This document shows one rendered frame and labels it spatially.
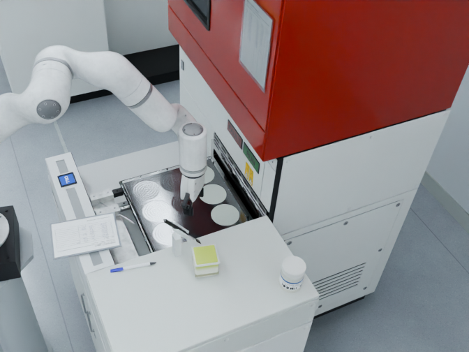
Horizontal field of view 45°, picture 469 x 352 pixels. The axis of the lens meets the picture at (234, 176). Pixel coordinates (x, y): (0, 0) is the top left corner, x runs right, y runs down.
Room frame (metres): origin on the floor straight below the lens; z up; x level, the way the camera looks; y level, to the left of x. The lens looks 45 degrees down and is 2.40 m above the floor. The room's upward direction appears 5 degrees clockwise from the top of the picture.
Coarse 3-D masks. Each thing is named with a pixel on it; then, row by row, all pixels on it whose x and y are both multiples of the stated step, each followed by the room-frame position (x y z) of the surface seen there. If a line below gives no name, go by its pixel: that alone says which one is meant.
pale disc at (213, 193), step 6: (204, 186) 1.44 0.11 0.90; (210, 186) 1.44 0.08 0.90; (216, 186) 1.44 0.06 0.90; (204, 192) 1.41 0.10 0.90; (210, 192) 1.41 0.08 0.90; (216, 192) 1.41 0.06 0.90; (222, 192) 1.41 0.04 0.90; (204, 198) 1.38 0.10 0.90; (210, 198) 1.38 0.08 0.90; (216, 198) 1.38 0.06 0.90; (222, 198) 1.38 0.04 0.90
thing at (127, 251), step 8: (112, 200) 1.35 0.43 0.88; (96, 208) 1.30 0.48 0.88; (120, 216) 1.28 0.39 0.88; (120, 224) 1.24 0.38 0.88; (120, 232) 1.21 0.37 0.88; (128, 240) 1.17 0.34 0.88; (120, 248) 1.14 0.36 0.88; (128, 248) 1.14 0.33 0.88; (112, 256) 1.10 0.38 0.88; (120, 256) 1.10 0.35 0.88; (128, 256) 1.11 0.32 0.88
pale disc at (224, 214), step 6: (222, 204) 1.36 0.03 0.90; (216, 210) 1.32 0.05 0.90; (222, 210) 1.33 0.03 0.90; (228, 210) 1.33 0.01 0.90; (234, 210) 1.33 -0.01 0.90; (216, 216) 1.30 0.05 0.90; (222, 216) 1.30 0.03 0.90; (228, 216) 1.30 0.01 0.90; (234, 216) 1.31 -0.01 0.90; (216, 222) 1.27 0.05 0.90; (222, 222) 1.27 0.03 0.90; (228, 222) 1.27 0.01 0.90; (234, 222) 1.28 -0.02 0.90
